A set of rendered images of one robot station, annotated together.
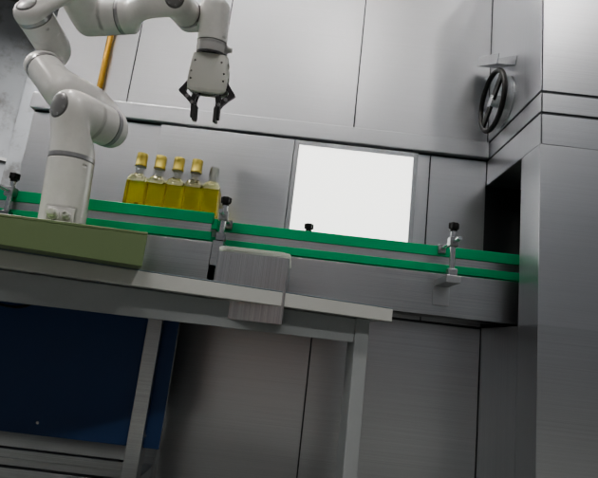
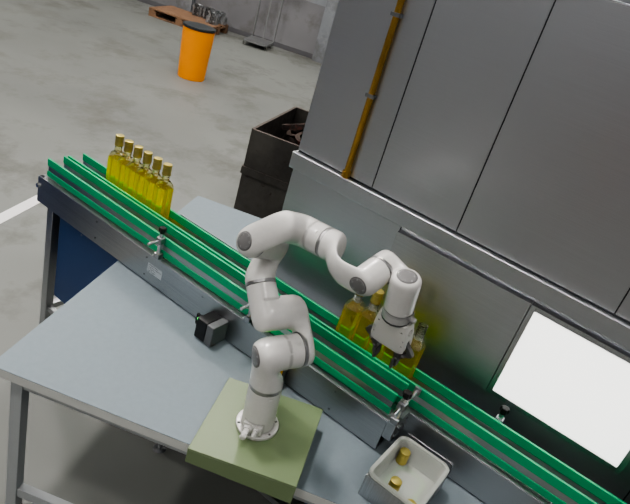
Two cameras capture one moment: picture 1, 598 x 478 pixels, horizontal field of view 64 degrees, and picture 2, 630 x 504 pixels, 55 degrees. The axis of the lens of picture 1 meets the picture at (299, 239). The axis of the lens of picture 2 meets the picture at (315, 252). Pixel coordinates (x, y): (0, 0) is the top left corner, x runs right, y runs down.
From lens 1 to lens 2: 1.46 m
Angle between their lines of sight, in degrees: 47
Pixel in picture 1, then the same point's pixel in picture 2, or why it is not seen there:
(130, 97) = (376, 182)
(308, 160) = (537, 332)
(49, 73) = (256, 312)
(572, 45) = not seen: outside the picture
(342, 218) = (552, 406)
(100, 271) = not seen: hidden behind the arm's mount
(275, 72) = (541, 207)
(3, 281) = not seen: hidden behind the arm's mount
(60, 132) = (255, 377)
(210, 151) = (437, 278)
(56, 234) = (238, 473)
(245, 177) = (464, 320)
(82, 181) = (268, 409)
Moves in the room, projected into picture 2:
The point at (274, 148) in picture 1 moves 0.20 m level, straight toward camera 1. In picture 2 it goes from (504, 304) to (487, 330)
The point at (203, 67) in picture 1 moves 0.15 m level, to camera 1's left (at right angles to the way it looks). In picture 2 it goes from (384, 330) to (336, 300)
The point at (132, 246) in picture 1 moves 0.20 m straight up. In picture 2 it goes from (285, 491) to (304, 438)
